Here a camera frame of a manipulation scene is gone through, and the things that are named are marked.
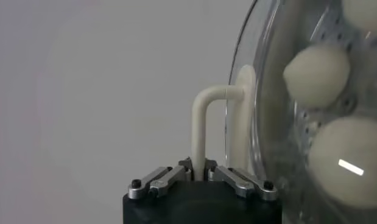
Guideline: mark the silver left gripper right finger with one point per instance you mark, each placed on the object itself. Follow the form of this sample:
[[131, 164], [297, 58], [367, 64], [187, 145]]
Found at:
[[240, 182]]

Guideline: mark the white steamed baozi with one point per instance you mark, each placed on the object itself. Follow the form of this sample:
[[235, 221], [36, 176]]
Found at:
[[346, 161], [316, 76]]

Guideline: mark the stainless steel steamer basket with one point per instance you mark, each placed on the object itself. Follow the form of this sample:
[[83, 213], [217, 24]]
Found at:
[[310, 124]]

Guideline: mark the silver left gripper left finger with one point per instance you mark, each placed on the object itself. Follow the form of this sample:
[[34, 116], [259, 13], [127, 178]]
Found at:
[[164, 181]]

